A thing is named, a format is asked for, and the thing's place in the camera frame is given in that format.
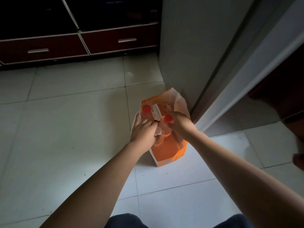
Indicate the person's left hand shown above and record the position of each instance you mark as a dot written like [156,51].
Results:
[142,135]

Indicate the person's right hand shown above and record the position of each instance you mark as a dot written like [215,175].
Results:
[181,125]

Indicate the person's left fingers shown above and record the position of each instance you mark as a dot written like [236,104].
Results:
[148,124]

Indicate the person's right fingers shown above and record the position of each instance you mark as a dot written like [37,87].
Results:
[172,123]

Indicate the clear bottle with red cap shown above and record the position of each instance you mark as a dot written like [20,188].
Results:
[146,109]
[168,118]

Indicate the person's right forearm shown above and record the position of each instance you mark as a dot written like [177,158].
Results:
[237,178]

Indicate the person's left forearm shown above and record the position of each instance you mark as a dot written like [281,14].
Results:
[99,187]

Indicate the white carton box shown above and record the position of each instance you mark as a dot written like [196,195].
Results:
[157,112]

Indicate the orange paper bag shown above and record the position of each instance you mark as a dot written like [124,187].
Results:
[168,151]

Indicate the grey refrigerator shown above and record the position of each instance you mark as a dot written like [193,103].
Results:
[197,49]

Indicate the person's dark trouser leg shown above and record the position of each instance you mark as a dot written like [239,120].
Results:
[127,222]
[234,223]

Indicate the dark brown wooden furniture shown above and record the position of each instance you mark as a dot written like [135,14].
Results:
[282,92]

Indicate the wide red drawer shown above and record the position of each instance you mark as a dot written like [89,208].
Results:
[59,48]

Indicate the dark kitchen cabinet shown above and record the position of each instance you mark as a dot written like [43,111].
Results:
[99,11]

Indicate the grey refrigerator door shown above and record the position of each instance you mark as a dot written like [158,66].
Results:
[268,45]

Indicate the brown round object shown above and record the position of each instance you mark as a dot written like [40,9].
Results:
[298,161]

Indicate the silver vertical cabinet bar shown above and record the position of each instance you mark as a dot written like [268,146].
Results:
[70,13]

